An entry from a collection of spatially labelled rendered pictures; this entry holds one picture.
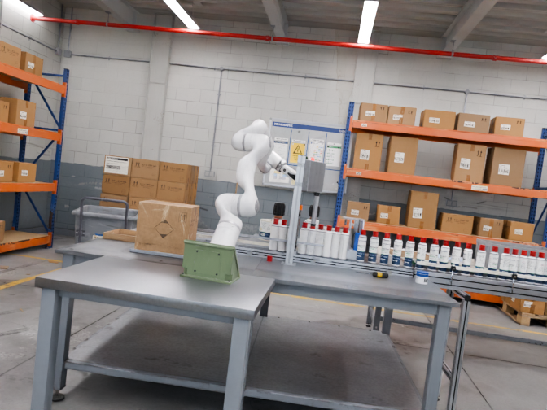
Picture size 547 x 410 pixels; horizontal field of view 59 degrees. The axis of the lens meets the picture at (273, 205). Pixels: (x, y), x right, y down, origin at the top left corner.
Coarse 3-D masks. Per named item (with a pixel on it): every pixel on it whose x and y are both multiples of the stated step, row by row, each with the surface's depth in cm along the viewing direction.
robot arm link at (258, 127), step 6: (258, 120) 277; (252, 126) 273; (258, 126) 275; (264, 126) 278; (240, 132) 271; (246, 132) 273; (252, 132) 274; (258, 132) 276; (264, 132) 279; (234, 138) 268; (240, 138) 267; (234, 144) 268; (240, 144) 267; (240, 150) 271
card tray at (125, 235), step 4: (104, 232) 306; (108, 232) 312; (112, 232) 319; (116, 232) 326; (120, 232) 330; (124, 232) 330; (128, 232) 330; (132, 232) 330; (104, 236) 305; (108, 236) 305; (112, 236) 305; (116, 236) 304; (120, 236) 304; (124, 236) 304; (128, 236) 304; (132, 236) 304; (116, 240) 305; (120, 240) 304; (124, 240) 304; (128, 240) 304; (132, 240) 304
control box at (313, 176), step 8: (312, 160) 289; (304, 168) 291; (312, 168) 290; (320, 168) 297; (304, 176) 290; (312, 176) 291; (320, 176) 298; (304, 184) 290; (312, 184) 292; (320, 184) 299; (320, 192) 300
